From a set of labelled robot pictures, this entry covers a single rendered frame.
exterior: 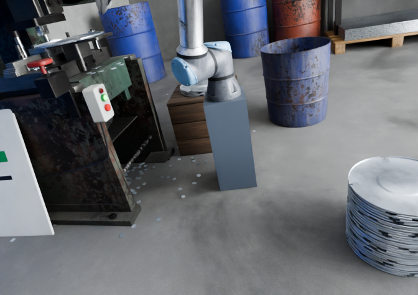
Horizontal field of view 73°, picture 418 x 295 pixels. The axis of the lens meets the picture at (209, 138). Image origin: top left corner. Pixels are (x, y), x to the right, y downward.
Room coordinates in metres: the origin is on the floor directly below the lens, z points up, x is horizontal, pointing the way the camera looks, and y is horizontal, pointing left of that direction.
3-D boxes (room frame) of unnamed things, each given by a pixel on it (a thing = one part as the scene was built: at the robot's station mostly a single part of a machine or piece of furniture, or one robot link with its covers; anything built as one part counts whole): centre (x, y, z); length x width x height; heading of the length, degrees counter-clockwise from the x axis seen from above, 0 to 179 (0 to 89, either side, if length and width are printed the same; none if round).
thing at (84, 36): (1.36, 0.51, 0.78); 0.29 x 0.29 x 0.01
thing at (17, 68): (1.23, 0.68, 0.76); 0.17 x 0.06 x 0.10; 163
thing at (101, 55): (1.39, 0.63, 0.68); 0.45 x 0.30 x 0.06; 163
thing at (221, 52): (1.18, -0.10, 0.62); 0.13 x 0.12 x 0.14; 127
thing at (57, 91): (1.03, 0.50, 0.62); 0.10 x 0.06 x 0.20; 163
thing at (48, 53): (1.39, 0.63, 0.76); 0.15 x 0.09 x 0.05; 163
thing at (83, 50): (1.34, 0.46, 0.72); 0.25 x 0.14 x 0.14; 73
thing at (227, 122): (1.19, -0.10, 0.23); 0.18 x 0.18 x 0.45; 83
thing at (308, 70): (1.77, -0.63, 0.24); 0.42 x 0.42 x 0.48
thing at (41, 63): (1.01, 0.51, 0.72); 0.07 x 0.06 x 0.08; 73
